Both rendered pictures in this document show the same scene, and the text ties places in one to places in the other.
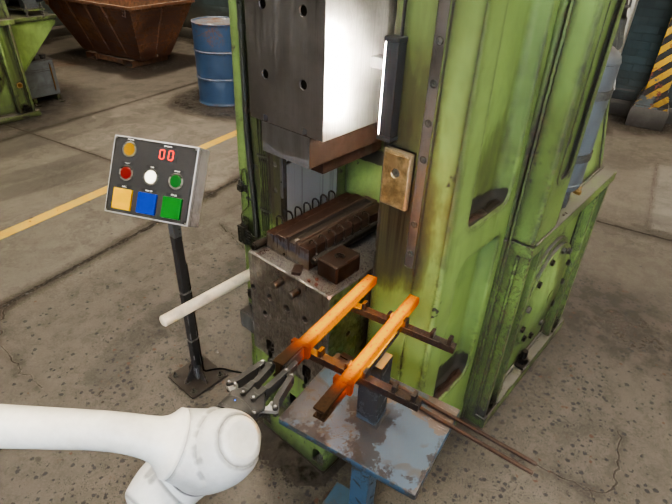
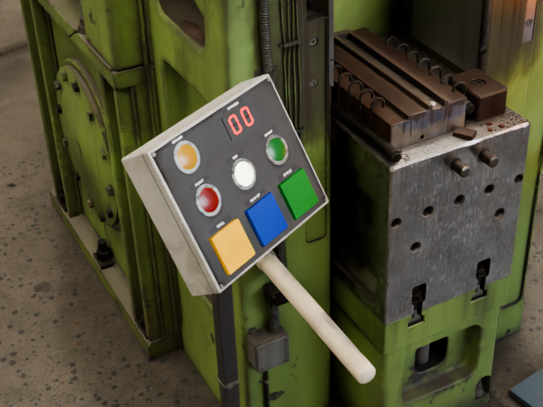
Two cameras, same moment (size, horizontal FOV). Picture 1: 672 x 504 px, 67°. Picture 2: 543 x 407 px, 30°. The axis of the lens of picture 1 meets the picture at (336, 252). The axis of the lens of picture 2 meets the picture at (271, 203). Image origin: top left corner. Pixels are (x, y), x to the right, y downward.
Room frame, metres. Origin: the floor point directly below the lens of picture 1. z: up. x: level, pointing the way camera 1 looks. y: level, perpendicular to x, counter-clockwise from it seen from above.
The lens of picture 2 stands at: (0.99, 2.06, 2.10)
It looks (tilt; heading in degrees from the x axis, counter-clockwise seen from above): 35 degrees down; 293
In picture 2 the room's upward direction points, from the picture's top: 2 degrees counter-clockwise
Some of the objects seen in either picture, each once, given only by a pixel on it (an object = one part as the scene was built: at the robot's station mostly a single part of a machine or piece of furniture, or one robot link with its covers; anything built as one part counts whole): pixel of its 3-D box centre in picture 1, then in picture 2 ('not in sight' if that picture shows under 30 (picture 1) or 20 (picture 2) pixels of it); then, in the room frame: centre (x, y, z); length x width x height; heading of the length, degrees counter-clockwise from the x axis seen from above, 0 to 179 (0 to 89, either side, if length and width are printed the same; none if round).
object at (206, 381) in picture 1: (196, 369); not in sight; (1.72, 0.64, 0.05); 0.22 x 0.22 x 0.09; 50
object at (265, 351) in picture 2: (252, 318); (267, 346); (1.74, 0.36, 0.36); 0.09 x 0.07 x 0.12; 50
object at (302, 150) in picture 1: (332, 127); not in sight; (1.58, 0.03, 1.32); 0.42 x 0.20 x 0.10; 140
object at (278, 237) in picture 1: (329, 225); (376, 83); (1.58, 0.03, 0.96); 0.42 x 0.20 x 0.09; 140
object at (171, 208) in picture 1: (172, 208); (296, 194); (1.57, 0.58, 1.01); 0.07 x 0.05 x 0.07; 75
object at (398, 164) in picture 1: (396, 178); not in sight; (1.32, -0.16, 1.27); 0.09 x 0.02 x 0.17; 50
